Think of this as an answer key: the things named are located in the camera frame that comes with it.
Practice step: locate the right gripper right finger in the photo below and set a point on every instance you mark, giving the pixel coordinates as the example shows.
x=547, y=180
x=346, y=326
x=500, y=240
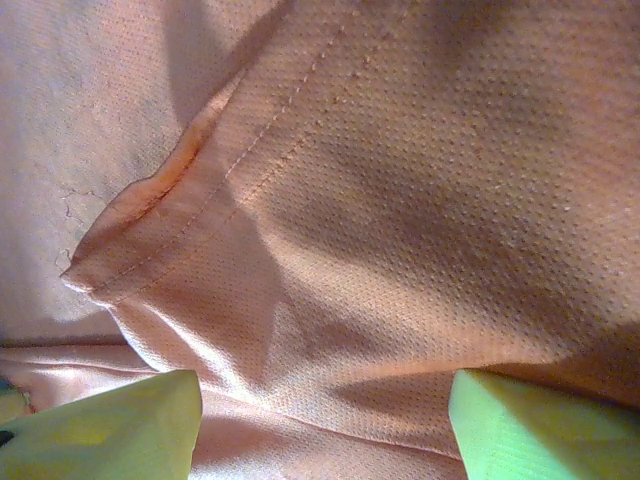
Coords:
x=545, y=435

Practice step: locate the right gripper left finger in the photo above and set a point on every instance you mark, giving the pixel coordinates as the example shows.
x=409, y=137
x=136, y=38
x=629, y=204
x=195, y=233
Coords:
x=100, y=440

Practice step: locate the orange t-shirt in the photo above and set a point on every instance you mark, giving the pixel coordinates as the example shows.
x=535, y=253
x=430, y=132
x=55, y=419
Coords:
x=380, y=200

